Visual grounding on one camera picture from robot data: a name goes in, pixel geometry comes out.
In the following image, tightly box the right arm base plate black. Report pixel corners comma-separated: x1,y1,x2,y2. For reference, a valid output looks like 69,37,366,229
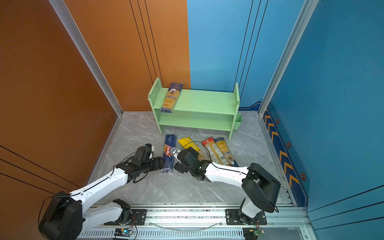
225,209,268,226

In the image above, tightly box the right circuit board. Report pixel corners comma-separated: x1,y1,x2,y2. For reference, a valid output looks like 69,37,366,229
243,228,265,240

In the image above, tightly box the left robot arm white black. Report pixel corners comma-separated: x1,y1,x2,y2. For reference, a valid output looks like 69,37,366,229
38,144,165,240

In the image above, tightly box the aluminium front rail frame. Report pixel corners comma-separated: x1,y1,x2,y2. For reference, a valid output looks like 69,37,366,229
77,204,317,240

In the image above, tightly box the yellow Pastatime spaghetti bag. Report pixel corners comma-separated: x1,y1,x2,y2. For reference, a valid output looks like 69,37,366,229
178,137,208,161

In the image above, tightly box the left green circuit board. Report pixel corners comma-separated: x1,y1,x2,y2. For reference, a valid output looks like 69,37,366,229
114,228,135,239

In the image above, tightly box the red spaghetti bag white label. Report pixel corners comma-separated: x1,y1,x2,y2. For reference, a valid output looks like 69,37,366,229
203,138,228,166

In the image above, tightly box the blue Barilla spaghetti box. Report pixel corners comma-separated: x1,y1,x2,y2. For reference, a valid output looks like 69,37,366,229
162,134,177,173

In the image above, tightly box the Ankara spaghetti bag blue yellow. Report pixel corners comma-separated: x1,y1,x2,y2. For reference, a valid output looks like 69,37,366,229
160,83,184,113

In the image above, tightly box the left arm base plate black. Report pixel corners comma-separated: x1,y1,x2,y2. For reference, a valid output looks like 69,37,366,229
104,209,147,226

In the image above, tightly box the green two-tier wooden shelf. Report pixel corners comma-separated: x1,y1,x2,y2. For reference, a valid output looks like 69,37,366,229
148,78,242,140

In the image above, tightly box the white cable on rail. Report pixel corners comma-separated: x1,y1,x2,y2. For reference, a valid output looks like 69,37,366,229
148,221,224,232

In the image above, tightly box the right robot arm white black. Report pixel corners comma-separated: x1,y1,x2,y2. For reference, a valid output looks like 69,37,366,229
171,148,281,225

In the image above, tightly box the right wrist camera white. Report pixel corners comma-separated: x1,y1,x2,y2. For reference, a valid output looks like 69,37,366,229
171,147,181,160

